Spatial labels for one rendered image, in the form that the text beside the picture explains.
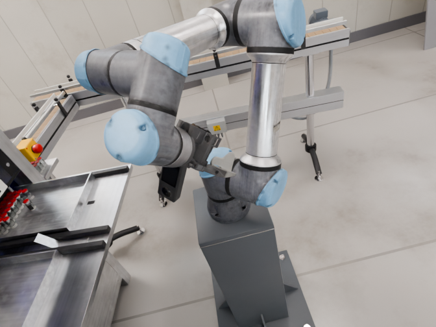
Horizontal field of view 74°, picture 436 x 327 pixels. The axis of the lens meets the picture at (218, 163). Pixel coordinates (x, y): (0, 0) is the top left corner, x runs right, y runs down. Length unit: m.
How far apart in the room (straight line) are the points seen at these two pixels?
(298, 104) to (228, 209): 1.16
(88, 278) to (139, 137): 0.62
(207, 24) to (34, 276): 0.86
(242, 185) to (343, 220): 1.22
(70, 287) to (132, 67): 0.68
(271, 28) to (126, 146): 0.45
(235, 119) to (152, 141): 1.54
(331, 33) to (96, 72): 1.44
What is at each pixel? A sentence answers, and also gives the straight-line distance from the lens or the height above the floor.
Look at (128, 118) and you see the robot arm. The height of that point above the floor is 1.38.
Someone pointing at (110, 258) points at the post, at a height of 0.26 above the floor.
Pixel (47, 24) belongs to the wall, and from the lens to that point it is 3.65.
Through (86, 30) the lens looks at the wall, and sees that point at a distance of 3.56.
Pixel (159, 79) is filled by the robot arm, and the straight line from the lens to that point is 0.43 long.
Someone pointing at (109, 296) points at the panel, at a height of 0.17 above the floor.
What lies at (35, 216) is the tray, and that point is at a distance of 1.27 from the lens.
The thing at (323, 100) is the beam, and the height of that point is 0.51.
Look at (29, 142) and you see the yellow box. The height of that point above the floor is 1.03.
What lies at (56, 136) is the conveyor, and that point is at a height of 0.87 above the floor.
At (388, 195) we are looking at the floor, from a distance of 2.11.
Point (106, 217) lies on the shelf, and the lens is 1.06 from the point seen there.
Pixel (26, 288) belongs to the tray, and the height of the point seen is 0.88.
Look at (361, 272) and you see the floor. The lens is 1.78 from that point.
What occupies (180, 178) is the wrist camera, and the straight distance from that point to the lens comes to 0.58.
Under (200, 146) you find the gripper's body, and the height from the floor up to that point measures 1.22.
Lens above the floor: 1.56
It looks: 41 degrees down
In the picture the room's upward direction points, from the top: 17 degrees counter-clockwise
